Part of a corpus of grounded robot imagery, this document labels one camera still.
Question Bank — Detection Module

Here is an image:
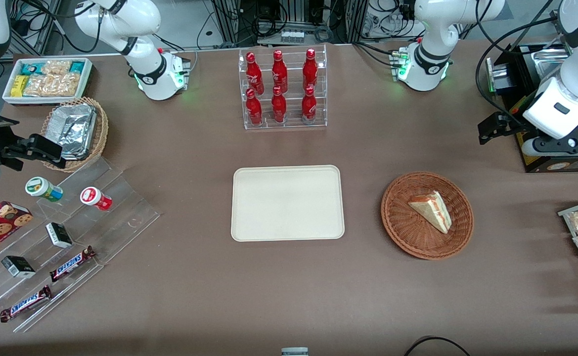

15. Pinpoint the black appliance box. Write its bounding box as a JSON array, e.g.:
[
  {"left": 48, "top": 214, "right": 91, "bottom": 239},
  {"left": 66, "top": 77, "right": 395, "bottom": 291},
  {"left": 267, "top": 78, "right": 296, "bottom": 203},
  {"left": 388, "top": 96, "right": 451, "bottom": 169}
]
[{"left": 486, "top": 44, "right": 578, "bottom": 173}]

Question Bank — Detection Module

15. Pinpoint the small black box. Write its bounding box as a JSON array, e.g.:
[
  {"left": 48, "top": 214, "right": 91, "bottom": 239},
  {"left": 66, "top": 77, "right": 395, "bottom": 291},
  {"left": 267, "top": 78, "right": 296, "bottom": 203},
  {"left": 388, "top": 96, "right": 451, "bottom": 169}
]
[
  {"left": 1, "top": 255, "right": 36, "bottom": 278},
  {"left": 45, "top": 222, "right": 73, "bottom": 249}
]

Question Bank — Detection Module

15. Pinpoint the green lid yogurt cup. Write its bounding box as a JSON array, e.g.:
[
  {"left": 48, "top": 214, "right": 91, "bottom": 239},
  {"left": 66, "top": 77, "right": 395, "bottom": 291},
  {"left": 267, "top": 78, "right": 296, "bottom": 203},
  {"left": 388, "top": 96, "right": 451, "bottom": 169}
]
[{"left": 25, "top": 177, "right": 64, "bottom": 203}]

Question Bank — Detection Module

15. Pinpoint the brown round wicker basket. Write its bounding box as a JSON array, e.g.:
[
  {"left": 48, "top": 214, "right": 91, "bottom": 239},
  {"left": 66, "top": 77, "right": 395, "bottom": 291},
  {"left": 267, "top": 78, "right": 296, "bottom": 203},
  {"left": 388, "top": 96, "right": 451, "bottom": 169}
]
[{"left": 381, "top": 171, "right": 474, "bottom": 261}]

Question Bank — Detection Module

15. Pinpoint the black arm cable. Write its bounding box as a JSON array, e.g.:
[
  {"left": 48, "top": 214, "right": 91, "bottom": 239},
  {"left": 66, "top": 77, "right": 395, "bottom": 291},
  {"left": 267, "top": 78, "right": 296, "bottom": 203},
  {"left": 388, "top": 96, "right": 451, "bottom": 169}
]
[{"left": 475, "top": 0, "right": 569, "bottom": 119}]

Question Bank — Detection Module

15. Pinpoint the yellow snack packet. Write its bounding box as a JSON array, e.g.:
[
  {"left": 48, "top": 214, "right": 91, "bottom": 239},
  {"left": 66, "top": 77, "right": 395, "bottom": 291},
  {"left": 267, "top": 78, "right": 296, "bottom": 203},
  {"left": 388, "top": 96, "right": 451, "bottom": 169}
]
[{"left": 11, "top": 75, "right": 29, "bottom": 98}]

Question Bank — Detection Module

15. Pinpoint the cream plastic tray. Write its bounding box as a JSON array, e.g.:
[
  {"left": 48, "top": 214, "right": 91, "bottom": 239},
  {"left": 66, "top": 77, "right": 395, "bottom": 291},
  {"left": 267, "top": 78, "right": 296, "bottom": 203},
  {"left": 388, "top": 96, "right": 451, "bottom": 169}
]
[{"left": 232, "top": 165, "right": 345, "bottom": 242}]

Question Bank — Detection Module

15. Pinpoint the light tan wicker basket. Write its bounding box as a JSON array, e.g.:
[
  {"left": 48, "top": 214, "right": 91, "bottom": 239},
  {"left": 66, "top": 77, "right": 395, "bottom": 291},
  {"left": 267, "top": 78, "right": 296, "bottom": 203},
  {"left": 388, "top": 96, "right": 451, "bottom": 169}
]
[{"left": 42, "top": 96, "right": 109, "bottom": 173}]

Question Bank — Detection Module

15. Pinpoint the clear acrylic step riser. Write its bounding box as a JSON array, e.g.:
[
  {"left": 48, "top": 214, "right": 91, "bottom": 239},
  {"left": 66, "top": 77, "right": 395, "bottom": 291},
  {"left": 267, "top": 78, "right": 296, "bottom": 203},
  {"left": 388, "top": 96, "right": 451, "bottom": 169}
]
[
  {"left": 0, "top": 208, "right": 105, "bottom": 333},
  {"left": 24, "top": 156, "right": 161, "bottom": 267}
]

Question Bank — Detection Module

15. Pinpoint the red lid yogurt cup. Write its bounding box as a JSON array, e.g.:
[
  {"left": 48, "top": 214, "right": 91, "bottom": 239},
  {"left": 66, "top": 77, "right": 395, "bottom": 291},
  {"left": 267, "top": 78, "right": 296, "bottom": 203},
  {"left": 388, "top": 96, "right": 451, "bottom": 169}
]
[{"left": 80, "top": 186, "right": 113, "bottom": 212}]

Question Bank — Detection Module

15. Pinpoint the red aluminium bottle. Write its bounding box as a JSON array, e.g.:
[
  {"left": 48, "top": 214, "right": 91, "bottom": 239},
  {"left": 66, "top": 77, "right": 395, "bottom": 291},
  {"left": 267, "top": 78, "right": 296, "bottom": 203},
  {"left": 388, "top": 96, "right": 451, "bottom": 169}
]
[
  {"left": 303, "top": 48, "right": 318, "bottom": 92},
  {"left": 246, "top": 89, "right": 263, "bottom": 125},
  {"left": 272, "top": 50, "right": 288, "bottom": 93},
  {"left": 246, "top": 52, "right": 265, "bottom": 95},
  {"left": 302, "top": 86, "right": 317, "bottom": 123},
  {"left": 271, "top": 86, "right": 287, "bottom": 123}
]

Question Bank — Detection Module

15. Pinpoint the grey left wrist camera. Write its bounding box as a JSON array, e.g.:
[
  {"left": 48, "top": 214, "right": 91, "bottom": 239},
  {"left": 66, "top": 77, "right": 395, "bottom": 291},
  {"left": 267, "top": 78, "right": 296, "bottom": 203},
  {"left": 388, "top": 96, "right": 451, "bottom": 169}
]
[{"left": 522, "top": 136, "right": 578, "bottom": 158}]

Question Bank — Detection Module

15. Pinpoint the black looped cable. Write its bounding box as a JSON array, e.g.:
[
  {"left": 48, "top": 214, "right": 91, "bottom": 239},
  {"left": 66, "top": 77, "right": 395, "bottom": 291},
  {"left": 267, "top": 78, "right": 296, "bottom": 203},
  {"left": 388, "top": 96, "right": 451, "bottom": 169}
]
[{"left": 404, "top": 336, "right": 472, "bottom": 356}]

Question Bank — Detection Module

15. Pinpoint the triangular sandwich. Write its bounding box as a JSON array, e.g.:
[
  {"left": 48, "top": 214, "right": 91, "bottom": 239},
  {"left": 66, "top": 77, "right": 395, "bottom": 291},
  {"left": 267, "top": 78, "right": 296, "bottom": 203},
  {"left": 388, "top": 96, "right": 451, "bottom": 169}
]
[{"left": 407, "top": 191, "right": 452, "bottom": 234}]

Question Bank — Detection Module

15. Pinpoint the clear acrylic bottle rack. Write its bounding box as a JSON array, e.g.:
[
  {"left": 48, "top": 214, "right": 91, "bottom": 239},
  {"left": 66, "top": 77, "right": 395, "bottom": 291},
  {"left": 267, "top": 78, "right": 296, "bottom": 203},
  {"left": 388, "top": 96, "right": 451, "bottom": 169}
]
[{"left": 238, "top": 44, "right": 328, "bottom": 130}]

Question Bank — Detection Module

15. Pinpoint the brown Snickers bar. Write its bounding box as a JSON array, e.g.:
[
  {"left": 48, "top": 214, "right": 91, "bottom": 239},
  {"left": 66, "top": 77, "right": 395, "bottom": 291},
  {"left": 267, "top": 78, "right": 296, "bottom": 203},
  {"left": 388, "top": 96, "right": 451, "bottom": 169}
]
[
  {"left": 0, "top": 285, "right": 53, "bottom": 323},
  {"left": 50, "top": 246, "right": 96, "bottom": 282}
]

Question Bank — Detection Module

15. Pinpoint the small clear cracker bag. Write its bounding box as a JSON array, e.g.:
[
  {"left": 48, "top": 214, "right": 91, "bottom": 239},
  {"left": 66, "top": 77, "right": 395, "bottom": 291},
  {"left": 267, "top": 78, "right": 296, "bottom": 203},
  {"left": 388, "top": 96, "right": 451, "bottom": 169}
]
[{"left": 42, "top": 60, "right": 72, "bottom": 76}]

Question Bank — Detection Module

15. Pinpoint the white plastic snack bin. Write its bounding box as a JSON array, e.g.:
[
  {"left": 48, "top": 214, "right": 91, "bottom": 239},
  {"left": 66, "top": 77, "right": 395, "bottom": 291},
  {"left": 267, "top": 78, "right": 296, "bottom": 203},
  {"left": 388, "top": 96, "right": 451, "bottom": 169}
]
[{"left": 2, "top": 57, "right": 93, "bottom": 105}]

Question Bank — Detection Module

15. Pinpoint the large clear cracker bag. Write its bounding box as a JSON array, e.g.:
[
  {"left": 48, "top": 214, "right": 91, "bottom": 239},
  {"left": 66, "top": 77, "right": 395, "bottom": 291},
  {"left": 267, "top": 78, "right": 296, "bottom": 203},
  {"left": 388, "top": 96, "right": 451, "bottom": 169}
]
[{"left": 23, "top": 73, "right": 81, "bottom": 97}]

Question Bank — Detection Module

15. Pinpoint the silver foil container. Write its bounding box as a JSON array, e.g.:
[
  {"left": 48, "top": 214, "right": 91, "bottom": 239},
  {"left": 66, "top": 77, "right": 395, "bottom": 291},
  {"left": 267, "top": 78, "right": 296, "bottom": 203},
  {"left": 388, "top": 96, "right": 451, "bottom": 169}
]
[{"left": 46, "top": 103, "right": 97, "bottom": 160}]

